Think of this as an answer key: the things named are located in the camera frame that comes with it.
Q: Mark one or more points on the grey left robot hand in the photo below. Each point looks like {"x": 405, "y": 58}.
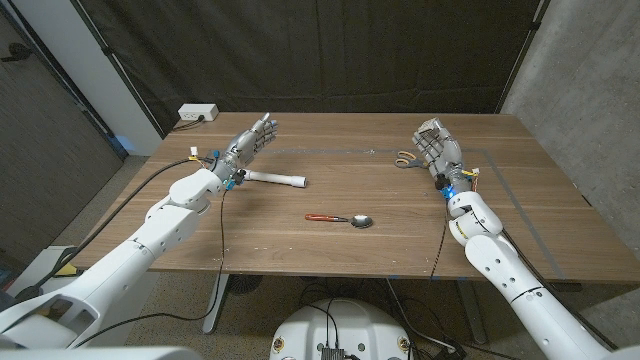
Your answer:
{"x": 245, "y": 147}

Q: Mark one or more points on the black backdrop curtain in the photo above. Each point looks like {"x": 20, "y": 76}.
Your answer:
{"x": 320, "y": 55}

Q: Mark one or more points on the white power strip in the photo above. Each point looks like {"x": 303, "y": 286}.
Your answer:
{"x": 198, "y": 111}

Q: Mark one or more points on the grey yellow scissors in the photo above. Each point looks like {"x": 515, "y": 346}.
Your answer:
{"x": 406, "y": 163}

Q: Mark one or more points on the black power adapter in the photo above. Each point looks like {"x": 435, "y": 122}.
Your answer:
{"x": 450, "y": 351}

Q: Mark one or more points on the grey table leg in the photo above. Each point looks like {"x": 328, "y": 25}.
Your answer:
{"x": 216, "y": 302}
{"x": 472, "y": 312}

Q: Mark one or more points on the yellow black floor object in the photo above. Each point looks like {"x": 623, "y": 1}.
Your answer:
{"x": 67, "y": 270}

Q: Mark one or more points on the black backdrop stand pole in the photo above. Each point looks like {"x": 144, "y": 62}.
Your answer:
{"x": 522, "y": 52}
{"x": 117, "y": 67}

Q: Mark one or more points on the white plastic pipe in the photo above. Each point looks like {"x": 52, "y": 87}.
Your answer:
{"x": 275, "y": 177}

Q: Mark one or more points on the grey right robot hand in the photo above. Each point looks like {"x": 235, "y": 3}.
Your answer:
{"x": 447, "y": 155}

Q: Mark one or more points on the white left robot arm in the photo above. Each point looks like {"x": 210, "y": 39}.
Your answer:
{"x": 140, "y": 245}

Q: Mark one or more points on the black round floor fan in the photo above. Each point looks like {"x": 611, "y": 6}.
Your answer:
{"x": 245, "y": 284}

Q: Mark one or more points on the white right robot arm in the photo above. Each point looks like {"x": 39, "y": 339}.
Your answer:
{"x": 505, "y": 270}

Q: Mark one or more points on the white robot torso base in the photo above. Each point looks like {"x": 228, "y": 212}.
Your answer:
{"x": 345, "y": 330}

